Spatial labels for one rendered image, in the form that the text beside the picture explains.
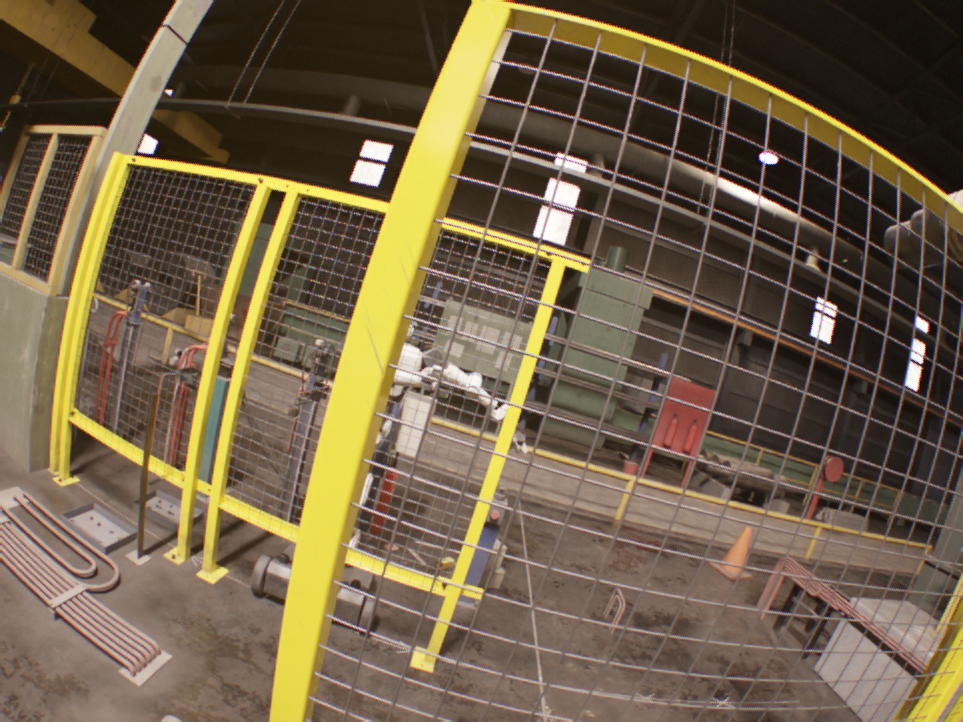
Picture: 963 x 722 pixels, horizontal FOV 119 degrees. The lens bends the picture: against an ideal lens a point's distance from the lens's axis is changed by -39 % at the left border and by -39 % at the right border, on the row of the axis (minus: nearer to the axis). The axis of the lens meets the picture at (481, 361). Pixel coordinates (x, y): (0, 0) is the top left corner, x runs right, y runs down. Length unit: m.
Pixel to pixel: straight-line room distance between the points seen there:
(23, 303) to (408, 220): 2.75
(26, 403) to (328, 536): 2.63
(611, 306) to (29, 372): 9.87
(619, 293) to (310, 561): 10.11
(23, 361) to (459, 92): 2.80
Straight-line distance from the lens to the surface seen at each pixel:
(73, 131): 3.09
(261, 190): 2.11
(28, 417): 3.01
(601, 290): 10.36
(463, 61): 0.55
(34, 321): 2.92
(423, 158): 0.49
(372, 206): 1.93
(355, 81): 11.99
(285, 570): 2.21
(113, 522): 2.71
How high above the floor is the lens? 1.41
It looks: 2 degrees down
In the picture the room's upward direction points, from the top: 17 degrees clockwise
